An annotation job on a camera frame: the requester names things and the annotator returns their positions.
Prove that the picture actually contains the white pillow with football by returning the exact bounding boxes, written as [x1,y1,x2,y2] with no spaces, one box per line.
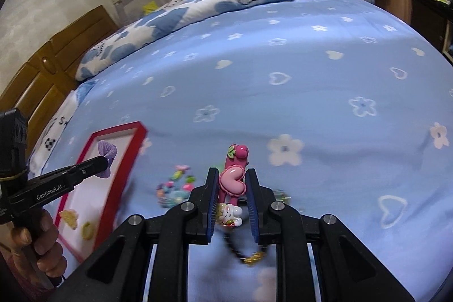
[28,90,79,179]

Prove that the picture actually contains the wooden headboard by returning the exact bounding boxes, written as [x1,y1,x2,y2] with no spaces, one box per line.
[1,5,118,156]

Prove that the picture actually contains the black bead bracelet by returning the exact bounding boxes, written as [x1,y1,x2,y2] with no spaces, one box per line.
[223,230,267,267]

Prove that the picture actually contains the pink flamingo hair clip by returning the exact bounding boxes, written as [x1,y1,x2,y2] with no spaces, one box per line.
[216,144,249,228]

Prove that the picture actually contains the red jewelry tray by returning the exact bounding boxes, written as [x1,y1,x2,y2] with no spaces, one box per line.
[55,122,147,263]

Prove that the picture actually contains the left hand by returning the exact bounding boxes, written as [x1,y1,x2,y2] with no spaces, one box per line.
[1,210,68,288]

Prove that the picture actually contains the light blue floral bedsheet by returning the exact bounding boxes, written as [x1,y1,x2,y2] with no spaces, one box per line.
[44,0,452,301]

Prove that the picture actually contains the purple bow hair clip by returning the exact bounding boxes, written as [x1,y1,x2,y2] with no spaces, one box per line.
[97,140,117,179]

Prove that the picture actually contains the yellow hair tie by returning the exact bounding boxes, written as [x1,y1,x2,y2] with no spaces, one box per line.
[80,221,97,241]

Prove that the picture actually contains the colourful bead bracelet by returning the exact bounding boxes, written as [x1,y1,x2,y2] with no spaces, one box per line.
[156,165,197,209]

